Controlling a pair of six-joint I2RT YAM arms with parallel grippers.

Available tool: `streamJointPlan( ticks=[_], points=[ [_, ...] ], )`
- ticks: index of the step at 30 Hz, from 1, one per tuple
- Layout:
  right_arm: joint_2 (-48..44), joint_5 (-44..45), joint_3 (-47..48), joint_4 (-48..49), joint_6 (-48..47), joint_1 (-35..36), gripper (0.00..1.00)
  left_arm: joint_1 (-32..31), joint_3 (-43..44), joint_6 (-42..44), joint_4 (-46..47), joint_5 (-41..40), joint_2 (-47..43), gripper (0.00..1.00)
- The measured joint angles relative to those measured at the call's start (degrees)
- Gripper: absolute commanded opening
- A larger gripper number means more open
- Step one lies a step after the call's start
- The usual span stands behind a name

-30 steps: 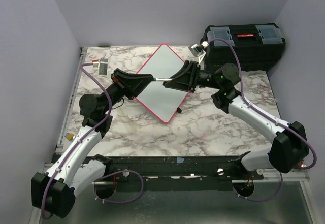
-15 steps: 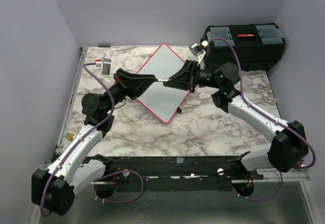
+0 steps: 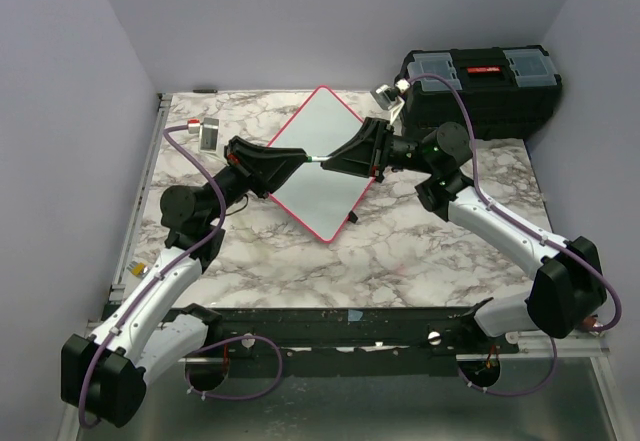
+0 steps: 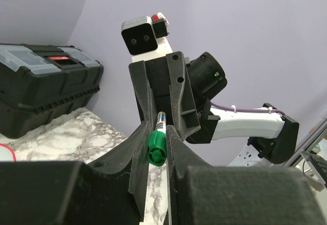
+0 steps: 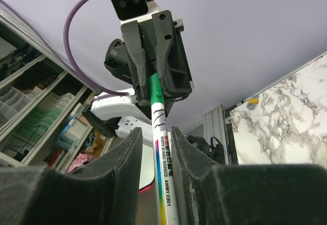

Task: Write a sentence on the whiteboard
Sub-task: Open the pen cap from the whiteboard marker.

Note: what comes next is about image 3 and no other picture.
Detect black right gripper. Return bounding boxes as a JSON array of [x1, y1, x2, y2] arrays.
[[321, 118, 437, 179]]

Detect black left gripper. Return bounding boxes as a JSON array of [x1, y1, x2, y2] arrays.
[[204, 136, 307, 225]]

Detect green white whiteboard marker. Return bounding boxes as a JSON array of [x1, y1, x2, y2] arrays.
[[307, 156, 330, 163]]

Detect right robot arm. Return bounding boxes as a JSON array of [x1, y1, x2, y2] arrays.
[[320, 118, 607, 353]]

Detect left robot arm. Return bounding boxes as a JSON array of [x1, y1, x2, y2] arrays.
[[61, 137, 309, 429]]

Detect pink framed whiteboard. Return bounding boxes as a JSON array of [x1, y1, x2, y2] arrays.
[[268, 86, 373, 243]]

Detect black toolbox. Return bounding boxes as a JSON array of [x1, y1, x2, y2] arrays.
[[396, 45, 563, 140]]

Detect yellow grey small object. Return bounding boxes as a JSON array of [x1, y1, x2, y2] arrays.
[[127, 261, 148, 278]]

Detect copper pipe fitting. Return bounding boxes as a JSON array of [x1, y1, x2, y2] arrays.
[[581, 315, 602, 332]]

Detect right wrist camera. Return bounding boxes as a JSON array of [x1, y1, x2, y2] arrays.
[[370, 79, 411, 124]]

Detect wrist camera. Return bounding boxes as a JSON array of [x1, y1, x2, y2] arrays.
[[187, 117, 220, 153], [370, 79, 411, 124]]

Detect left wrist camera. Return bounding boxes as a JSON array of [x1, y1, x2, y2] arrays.
[[187, 117, 220, 153]]

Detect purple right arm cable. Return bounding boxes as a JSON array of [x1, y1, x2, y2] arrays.
[[407, 73, 623, 396]]

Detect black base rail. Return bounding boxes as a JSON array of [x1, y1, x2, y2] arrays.
[[102, 305, 521, 380]]

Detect aluminium frame rail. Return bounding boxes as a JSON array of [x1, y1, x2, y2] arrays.
[[107, 93, 173, 304]]

